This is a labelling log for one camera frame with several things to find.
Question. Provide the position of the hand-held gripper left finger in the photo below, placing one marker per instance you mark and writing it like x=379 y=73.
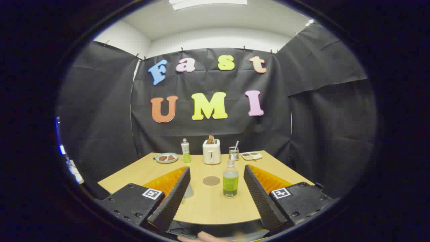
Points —
x=174 y=198

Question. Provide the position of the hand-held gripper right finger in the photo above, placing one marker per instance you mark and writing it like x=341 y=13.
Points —
x=260 y=198

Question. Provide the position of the white cup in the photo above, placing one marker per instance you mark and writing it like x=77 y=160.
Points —
x=188 y=191

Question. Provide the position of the green label juice bottle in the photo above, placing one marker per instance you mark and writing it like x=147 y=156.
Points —
x=230 y=183

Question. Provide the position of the round brown coaster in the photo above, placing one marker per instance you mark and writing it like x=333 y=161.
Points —
x=211 y=180

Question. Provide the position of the small green liquid bottle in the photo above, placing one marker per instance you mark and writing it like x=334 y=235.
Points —
x=185 y=153

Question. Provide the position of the wooden table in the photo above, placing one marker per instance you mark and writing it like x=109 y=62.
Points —
x=208 y=205

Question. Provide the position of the pale green plate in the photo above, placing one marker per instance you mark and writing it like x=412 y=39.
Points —
x=166 y=161

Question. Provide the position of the white divided food tray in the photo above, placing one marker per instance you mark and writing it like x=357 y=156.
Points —
x=252 y=156

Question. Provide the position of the white toaster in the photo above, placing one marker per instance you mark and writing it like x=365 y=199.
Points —
x=211 y=154

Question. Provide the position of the thin straw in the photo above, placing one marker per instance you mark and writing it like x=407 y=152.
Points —
x=237 y=145

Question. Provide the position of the brown bread slice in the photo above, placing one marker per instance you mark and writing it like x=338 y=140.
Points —
x=211 y=139

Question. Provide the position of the black backdrop cloth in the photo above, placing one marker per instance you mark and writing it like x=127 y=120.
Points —
x=302 y=134

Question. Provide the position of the ceiling light panel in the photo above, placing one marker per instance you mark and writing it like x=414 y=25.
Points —
x=208 y=3

